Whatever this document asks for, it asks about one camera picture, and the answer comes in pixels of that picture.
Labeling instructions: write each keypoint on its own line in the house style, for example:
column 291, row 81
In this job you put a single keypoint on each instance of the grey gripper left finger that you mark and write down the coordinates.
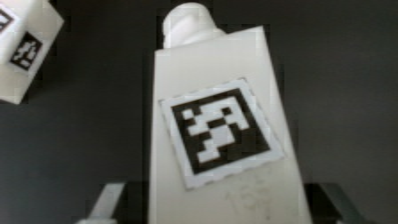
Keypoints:
column 119, row 206

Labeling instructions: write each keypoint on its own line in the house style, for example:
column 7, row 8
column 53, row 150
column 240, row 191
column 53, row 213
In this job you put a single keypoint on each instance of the white stool leg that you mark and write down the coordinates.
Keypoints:
column 224, row 178
column 30, row 23

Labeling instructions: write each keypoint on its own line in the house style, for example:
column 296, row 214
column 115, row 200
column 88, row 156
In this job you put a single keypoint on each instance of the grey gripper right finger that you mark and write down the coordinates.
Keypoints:
column 330, row 206

